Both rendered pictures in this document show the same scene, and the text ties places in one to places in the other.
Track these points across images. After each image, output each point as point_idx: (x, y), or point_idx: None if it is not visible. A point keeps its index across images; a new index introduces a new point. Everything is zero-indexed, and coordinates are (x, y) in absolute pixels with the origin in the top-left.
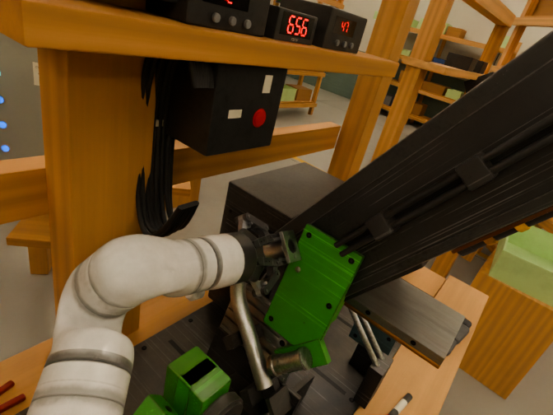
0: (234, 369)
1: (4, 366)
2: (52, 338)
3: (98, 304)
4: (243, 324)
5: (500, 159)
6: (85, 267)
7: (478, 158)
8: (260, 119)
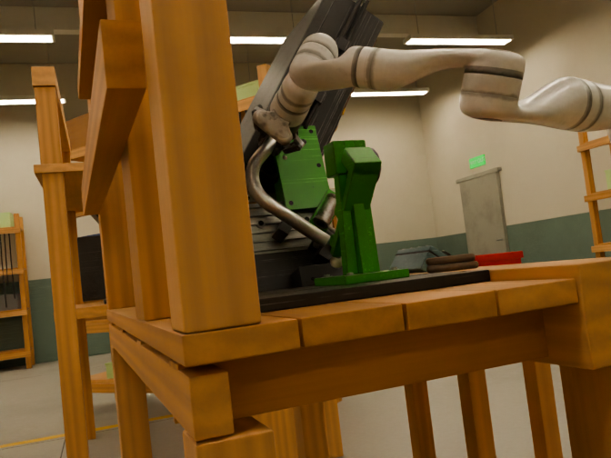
0: (288, 273)
1: (160, 323)
2: (145, 322)
3: (330, 57)
4: (285, 207)
5: None
6: (314, 44)
7: (341, 36)
8: None
